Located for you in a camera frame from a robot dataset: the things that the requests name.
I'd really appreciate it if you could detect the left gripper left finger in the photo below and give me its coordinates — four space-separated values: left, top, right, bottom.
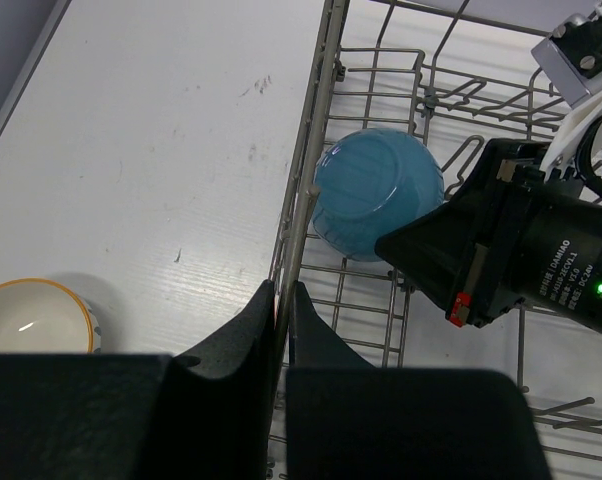
0 281 276 479

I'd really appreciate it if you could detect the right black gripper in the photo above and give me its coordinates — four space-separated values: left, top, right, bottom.
375 138 602 334

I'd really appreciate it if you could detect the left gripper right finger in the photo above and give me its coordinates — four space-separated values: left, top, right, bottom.
285 282 552 479

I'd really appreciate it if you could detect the plain blue bowl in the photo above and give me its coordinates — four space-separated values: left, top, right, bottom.
311 128 444 262

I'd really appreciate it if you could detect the grey wire dish rack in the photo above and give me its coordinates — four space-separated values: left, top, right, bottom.
270 1 602 479

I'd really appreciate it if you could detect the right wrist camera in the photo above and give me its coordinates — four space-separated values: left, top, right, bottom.
532 1 602 174

